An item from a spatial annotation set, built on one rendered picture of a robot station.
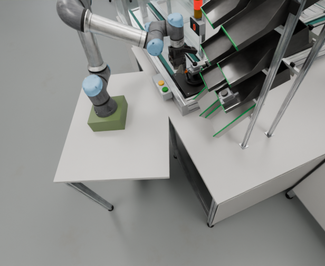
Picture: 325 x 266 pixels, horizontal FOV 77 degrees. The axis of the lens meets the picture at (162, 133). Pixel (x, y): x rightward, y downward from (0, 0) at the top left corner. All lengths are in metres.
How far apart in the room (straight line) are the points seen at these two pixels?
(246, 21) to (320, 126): 0.87
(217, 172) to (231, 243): 0.91
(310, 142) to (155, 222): 1.35
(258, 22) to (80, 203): 2.06
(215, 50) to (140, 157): 0.71
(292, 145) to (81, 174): 1.22
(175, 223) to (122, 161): 0.92
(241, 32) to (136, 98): 0.95
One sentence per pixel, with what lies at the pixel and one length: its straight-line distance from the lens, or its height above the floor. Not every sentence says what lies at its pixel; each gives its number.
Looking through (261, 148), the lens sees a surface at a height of 0.86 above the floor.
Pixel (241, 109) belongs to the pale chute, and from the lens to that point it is 1.08.
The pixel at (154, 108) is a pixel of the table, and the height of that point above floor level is 0.86.
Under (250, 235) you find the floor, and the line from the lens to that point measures 2.01.
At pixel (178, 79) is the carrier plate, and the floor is 0.97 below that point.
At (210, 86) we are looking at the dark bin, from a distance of 1.06.
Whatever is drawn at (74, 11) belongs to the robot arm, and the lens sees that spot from 1.04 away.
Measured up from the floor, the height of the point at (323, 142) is 0.86.
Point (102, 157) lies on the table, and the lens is 1.33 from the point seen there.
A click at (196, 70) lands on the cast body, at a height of 1.06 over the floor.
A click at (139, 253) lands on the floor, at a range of 2.00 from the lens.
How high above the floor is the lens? 1.95
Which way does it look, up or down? 56 degrees down
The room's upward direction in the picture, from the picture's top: 15 degrees counter-clockwise
